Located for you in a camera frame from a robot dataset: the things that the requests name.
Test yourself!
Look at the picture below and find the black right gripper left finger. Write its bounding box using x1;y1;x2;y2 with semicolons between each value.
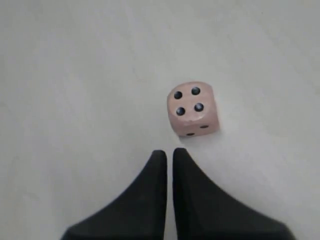
62;150;167;240

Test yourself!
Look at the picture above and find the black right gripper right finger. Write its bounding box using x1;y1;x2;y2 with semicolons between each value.
172;148;295;240

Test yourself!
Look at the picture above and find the beige wooden die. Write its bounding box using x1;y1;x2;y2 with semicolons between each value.
166;81;220;138

